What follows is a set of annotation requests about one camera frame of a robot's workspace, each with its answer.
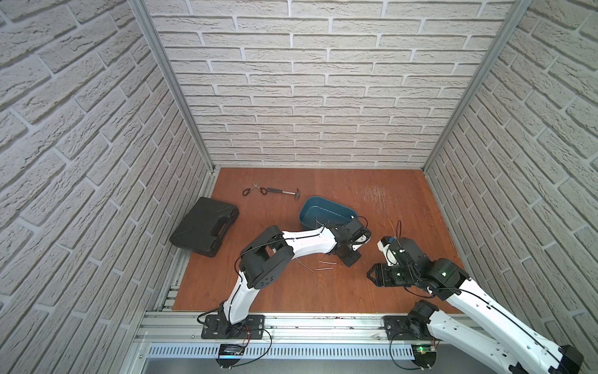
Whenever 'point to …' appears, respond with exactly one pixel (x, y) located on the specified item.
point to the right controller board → (425, 355)
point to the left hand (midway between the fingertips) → (356, 256)
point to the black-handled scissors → (262, 190)
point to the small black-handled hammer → (297, 194)
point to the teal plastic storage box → (316, 212)
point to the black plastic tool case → (205, 227)
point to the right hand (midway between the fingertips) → (376, 275)
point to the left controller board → (230, 354)
